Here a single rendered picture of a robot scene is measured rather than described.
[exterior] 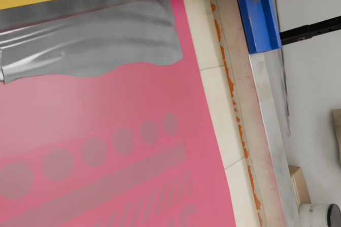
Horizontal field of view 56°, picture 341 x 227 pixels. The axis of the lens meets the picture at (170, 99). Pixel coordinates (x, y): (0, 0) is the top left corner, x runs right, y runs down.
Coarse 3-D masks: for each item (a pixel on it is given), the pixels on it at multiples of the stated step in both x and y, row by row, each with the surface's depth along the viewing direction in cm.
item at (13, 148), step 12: (0, 84) 20; (0, 96) 20; (0, 108) 20; (0, 120) 20; (12, 120) 20; (0, 132) 20; (12, 132) 20; (0, 144) 19; (12, 144) 20; (0, 156) 19
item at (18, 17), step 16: (64, 0) 16; (80, 0) 17; (96, 0) 18; (112, 0) 18; (128, 0) 19; (0, 16) 14; (16, 16) 14; (32, 16) 15; (48, 16) 16; (64, 16) 16; (0, 32) 14
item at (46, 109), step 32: (128, 64) 28; (192, 64) 34; (32, 96) 21; (64, 96) 23; (96, 96) 25; (128, 96) 27; (160, 96) 30; (192, 96) 33; (32, 128) 21; (64, 128) 23; (96, 128) 24; (192, 128) 33; (192, 160) 32; (224, 192) 35; (224, 224) 34
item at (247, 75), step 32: (224, 0) 37; (224, 32) 38; (224, 64) 39; (256, 64) 37; (256, 96) 37; (256, 128) 37; (256, 160) 38; (256, 192) 39; (288, 192) 39; (288, 224) 37
